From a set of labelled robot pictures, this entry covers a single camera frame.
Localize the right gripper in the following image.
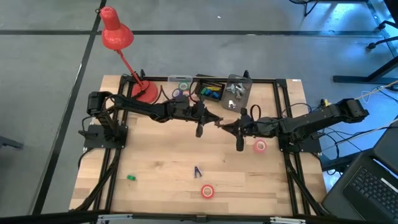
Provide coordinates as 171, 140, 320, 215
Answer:
215, 115, 262, 138

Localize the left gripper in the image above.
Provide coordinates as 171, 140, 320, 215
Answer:
186, 102, 224, 126

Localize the pink tape roll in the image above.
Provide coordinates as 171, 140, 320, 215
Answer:
253, 139, 268, 154

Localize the red tape roll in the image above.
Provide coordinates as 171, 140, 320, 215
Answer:
200, 184, 215, 200

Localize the grey plastic bin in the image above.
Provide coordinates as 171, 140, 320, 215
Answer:
220, 73, 253, 113

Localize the black mesh tray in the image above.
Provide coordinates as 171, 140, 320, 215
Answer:
197, 78, 227, 103

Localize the clear plastic bin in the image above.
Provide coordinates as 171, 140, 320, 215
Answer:
167, 74, 193, 98

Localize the silver aluminium bar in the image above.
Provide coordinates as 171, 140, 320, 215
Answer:
269, 217, 307, 224
96, 213, 134, 224

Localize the laptop computer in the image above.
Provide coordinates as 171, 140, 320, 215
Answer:
321, 148, 398, 223

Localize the red desk lamp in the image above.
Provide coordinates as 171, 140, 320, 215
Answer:
98, 6, 159, 105

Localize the black desk leg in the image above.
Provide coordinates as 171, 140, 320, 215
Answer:
333, 55, 398, 85

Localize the black laptop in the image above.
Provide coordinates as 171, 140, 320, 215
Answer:
341, 119, 398, 220

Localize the black chair base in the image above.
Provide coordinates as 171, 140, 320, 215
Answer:
366, 20, 398, 50

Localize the grey furniture foot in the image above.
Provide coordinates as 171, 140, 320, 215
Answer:
0, 136, 24, 149

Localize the black table frame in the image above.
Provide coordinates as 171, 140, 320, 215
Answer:
0, 68, 398, 224

